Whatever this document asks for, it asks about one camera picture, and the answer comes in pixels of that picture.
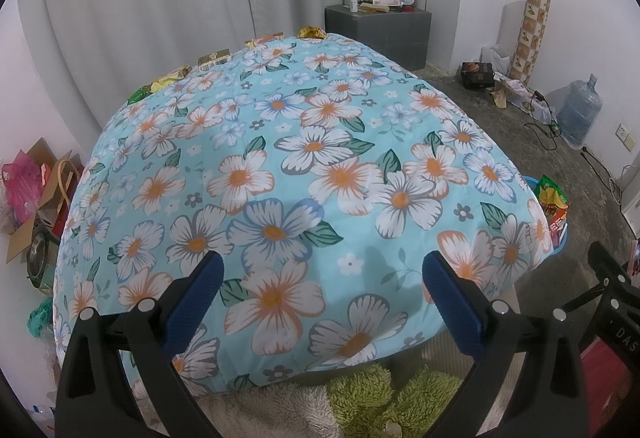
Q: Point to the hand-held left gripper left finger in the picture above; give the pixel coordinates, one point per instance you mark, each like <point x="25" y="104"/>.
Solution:
<point x="195" y="298"/>

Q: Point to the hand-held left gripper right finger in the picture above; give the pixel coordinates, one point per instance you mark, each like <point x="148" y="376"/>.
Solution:
<point x="452" y="308"/>

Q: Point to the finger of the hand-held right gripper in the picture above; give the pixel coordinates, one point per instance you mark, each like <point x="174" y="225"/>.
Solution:
<point x="622" y="323"/>
<point x="607" y="265"/>

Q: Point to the blue plastic basin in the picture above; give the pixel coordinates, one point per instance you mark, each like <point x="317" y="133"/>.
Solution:
<point x="560" y="245"/>

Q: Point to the red green snack packet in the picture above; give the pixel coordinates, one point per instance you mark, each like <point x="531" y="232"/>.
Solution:
<point x="556" y="220"/>

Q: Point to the green chip packet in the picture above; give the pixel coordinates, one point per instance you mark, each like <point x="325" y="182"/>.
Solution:
<point x="550" y="190"/>

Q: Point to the dark red object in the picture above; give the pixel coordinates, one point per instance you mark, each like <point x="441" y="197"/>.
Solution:
<point x="615" y="383"/>

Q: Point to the green plush toy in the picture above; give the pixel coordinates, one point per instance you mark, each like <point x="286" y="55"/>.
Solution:
<point x="375" y="403"/>

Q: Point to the blue water jug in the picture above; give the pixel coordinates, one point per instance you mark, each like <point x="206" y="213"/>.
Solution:
<point x="579" y="113"/>

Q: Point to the teal cloth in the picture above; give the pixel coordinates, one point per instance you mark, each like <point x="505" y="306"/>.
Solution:
<point x="40" y="318"/>

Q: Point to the metal pot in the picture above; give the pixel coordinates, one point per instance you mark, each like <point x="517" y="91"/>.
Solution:
<point x="40" y="258"/>

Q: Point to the floral light blue tablecloth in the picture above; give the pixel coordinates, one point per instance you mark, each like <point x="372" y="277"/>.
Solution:
<point x="300" y="168"/>

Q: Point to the pink plastic bag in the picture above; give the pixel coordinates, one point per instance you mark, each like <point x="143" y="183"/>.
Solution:
<point x="22" y="188"/>

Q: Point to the small green packet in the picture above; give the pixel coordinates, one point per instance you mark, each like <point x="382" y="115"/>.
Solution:
<point x="139" y="95"/>

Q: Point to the yellow snack packet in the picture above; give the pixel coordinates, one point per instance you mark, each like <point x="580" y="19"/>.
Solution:
<point x="265" y="39"/>
<point x="170" y="79"/>

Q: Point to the dark brown box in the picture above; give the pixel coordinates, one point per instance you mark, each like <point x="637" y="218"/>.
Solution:
<point x="477" y="74"/>

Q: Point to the white floor bag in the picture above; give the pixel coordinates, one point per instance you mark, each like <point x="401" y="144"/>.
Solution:
<point x="495" y="60"/>

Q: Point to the gold wrapped pack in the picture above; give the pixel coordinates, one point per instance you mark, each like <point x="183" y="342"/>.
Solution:
<point x="214" y="58"/>

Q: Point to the patterned tall cardboard box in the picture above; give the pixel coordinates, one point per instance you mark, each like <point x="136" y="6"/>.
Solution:
<point x="532" y="33"/>

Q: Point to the grey cabinet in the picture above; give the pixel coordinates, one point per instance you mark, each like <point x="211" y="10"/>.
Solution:
<point x="375" y="38"/>

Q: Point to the grey curtain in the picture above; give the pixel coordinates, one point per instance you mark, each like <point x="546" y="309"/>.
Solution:
<point x="150" y="18"/>

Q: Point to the gold sachets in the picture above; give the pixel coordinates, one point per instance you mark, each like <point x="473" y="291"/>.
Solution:
<point x="312" y="33"/>

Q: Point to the red white flat box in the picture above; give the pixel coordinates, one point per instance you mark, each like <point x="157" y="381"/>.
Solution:
<point x="387" y="2"/>

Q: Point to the wall socket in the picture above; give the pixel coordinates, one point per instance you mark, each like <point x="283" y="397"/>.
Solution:
<point x="623" y="134"/>

